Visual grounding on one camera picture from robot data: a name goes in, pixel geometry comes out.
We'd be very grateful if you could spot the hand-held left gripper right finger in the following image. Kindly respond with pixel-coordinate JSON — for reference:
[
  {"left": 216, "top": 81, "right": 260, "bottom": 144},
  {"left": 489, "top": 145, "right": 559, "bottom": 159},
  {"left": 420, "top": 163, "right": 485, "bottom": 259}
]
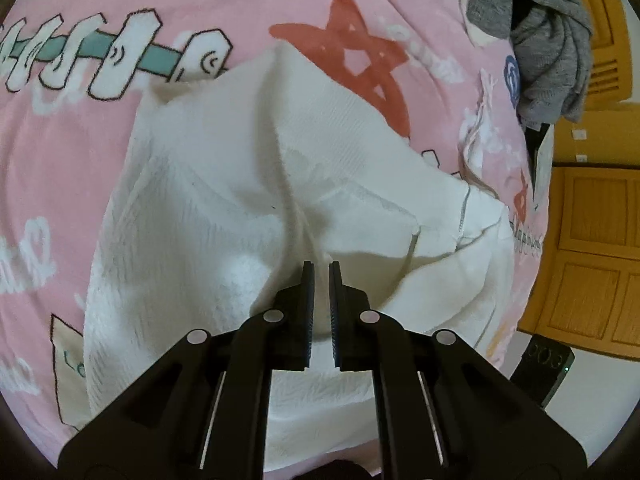
[{"left": 328, "top": 260, "right": 585, "bottom": 480}]

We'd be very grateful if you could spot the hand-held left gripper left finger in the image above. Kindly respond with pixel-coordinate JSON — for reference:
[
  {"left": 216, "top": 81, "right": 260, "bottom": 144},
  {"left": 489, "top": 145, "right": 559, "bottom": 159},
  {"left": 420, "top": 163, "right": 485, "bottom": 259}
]
[{"left": 57, "top": 260, "right": 316, "bottom": 480}]

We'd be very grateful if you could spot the white knit sweater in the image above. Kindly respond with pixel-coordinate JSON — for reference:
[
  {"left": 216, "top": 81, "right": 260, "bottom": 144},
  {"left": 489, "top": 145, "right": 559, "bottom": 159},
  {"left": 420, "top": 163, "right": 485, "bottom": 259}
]
[{"left": 82, "top": 42, "right": 517, "bottom": 472}]

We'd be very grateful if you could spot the wooden panel door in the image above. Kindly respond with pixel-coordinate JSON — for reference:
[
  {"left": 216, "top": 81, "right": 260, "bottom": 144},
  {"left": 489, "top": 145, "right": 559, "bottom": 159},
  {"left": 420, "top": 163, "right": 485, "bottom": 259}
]
[{"left": 516, "top": 164, "right": 640, "bottom": 362}]

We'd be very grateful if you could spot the pink printed blanket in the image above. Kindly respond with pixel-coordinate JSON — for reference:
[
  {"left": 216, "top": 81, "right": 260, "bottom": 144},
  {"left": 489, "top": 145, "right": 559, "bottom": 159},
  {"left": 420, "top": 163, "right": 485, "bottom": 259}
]
[{"left": 0, "top": 0, "right": 548, "bottom": 480}]

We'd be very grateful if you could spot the grey garment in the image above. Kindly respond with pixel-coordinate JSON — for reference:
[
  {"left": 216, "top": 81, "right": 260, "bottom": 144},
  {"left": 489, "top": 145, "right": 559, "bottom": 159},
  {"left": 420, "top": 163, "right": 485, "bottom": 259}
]
[{"left": 466, "top": 0, "right": 595, "bottom": 126}]

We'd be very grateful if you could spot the slatted wooden headboard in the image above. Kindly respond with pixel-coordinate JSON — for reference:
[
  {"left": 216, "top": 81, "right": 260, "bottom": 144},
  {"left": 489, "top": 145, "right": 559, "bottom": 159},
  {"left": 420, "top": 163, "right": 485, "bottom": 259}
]
[{"left": 542, "top": 0, "right": 636, "bottom": 111}]

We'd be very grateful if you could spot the black garment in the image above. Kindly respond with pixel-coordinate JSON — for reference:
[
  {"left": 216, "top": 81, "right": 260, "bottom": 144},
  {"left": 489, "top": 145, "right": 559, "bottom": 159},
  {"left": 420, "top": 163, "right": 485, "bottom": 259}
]
[{"left": 510, "top": 0, "right": 555, "bottom": 198}]

